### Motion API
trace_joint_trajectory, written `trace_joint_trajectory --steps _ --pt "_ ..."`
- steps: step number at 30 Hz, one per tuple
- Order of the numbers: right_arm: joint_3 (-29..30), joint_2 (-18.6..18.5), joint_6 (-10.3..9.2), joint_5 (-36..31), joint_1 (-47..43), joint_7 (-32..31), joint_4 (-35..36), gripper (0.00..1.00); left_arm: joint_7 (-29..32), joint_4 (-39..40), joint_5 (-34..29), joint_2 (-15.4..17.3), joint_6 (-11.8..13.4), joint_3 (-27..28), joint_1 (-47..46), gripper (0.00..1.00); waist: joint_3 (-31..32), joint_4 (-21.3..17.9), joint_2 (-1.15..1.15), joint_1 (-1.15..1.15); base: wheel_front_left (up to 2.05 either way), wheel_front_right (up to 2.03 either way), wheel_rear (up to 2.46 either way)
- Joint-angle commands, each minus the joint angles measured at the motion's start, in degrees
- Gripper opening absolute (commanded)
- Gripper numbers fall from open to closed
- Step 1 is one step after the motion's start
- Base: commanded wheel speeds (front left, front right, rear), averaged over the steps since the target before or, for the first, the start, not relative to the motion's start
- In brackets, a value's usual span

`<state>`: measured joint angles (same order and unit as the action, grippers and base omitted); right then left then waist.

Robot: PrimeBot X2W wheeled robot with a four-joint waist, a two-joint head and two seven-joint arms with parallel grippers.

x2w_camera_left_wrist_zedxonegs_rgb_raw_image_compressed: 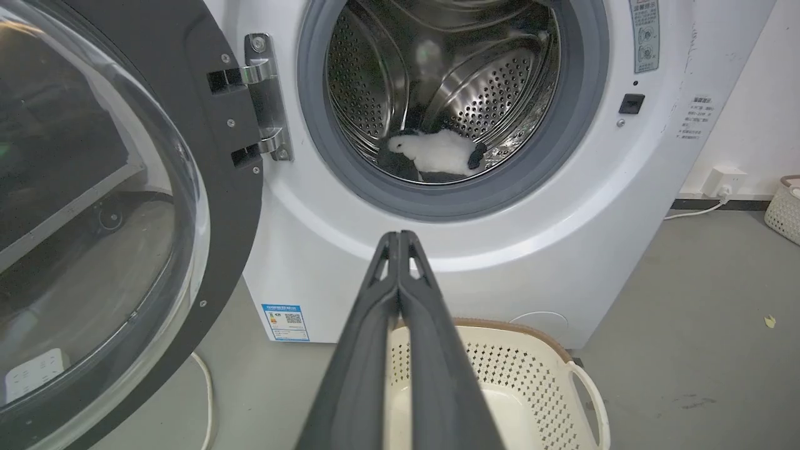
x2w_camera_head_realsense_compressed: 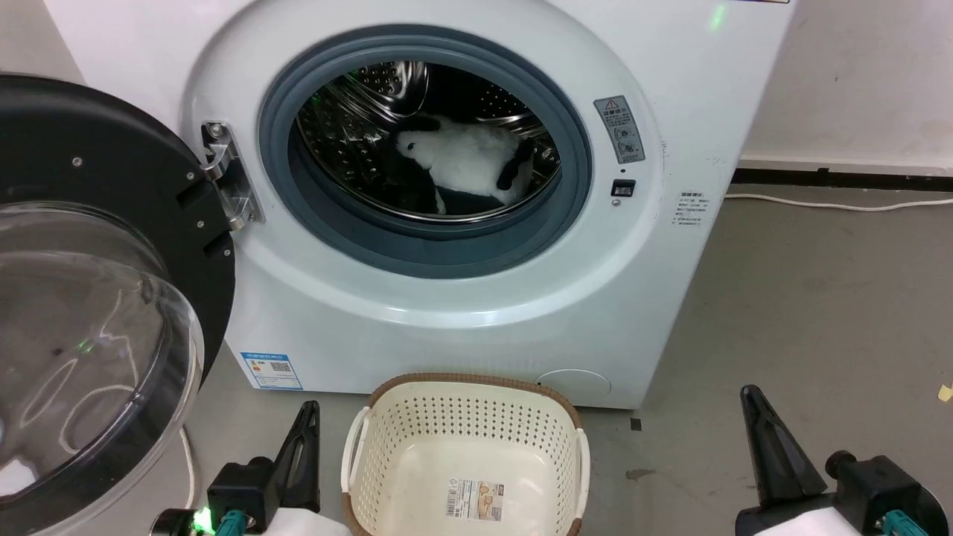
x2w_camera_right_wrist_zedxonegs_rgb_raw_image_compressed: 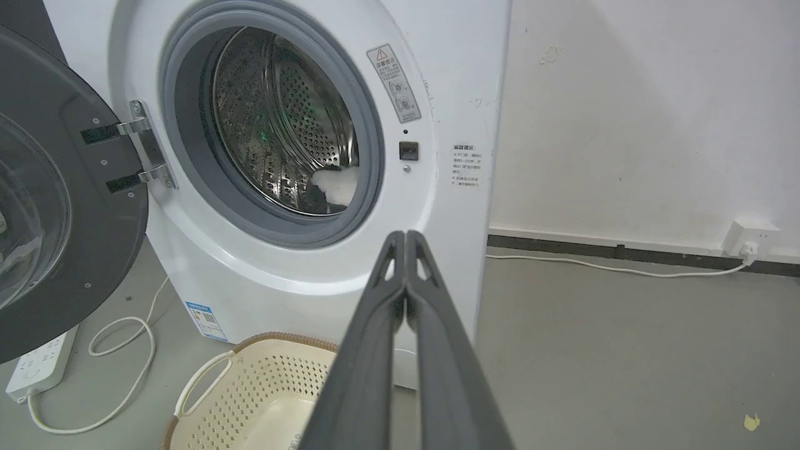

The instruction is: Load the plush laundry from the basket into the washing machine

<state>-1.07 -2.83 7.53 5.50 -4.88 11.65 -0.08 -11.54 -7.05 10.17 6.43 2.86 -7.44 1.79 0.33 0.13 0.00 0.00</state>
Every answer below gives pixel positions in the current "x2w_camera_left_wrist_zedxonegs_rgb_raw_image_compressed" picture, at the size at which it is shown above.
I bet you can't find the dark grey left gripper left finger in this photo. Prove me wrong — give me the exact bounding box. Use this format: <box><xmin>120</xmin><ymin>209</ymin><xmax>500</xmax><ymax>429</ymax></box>
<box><xmin>295</xmin><ymin>232</ymin><xmax>401</xmax><ymax>450</ymax></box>

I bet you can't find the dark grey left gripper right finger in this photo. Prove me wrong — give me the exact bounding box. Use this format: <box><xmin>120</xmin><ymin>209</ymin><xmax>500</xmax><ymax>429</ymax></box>
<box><xmin>397</xmin><ymin>230</ymin><xmax>506</xmax><ymax>450</ymax></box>

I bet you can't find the white and black garment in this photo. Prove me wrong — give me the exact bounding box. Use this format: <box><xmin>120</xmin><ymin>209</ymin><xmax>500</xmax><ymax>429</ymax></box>
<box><xmin>377</xmin><ymin>127</ymin><xmax>488</xmax><ymax>184</ymax></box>

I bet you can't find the cream perforated laundry basket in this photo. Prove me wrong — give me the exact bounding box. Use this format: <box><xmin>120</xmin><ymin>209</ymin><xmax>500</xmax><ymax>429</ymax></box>
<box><xmin>382</xmin><ymin>317</ymin><xmax>611</xmax><ymax>450</ymax></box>

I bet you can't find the white front-load washing machine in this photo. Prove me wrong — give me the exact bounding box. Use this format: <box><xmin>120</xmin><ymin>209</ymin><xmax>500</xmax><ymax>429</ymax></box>
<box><xmin>203</xmin><ymin>0</ymin><xmax>778</xmax><ymax>350</ymax></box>

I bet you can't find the washing machine glass door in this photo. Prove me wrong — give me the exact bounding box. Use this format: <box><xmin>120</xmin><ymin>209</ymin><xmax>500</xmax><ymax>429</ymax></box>
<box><xmin>0</xmin><ymin>0</ymin><xmax>294</xmax><ymax>450</ymax></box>

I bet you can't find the white perforated storage basket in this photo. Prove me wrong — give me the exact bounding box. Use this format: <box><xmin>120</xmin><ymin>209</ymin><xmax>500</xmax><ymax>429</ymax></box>
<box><xmin>764</xmin><ymin>175</ymin><xmax>800</xmax><ymax>246</ymax></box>

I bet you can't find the white hose on floor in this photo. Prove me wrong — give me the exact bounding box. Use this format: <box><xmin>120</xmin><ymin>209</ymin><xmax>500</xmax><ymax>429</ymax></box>
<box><xmin>190</xmin><ymin>351</ymin><xmax>218</xmax><ymax>450</ymax></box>

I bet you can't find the white power cable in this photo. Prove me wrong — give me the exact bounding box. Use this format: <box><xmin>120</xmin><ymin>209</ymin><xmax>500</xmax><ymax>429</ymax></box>
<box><xmin>664</xmin><ymin>195</ymin><xmax>731</xmax><ymax>221</ymax></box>

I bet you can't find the white wall power adapter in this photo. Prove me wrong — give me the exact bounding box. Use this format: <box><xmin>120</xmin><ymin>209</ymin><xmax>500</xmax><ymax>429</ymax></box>
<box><xmin>701</xmin><ymin>166</ymin><xmax>748</xmax><ymax>199</ymax></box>

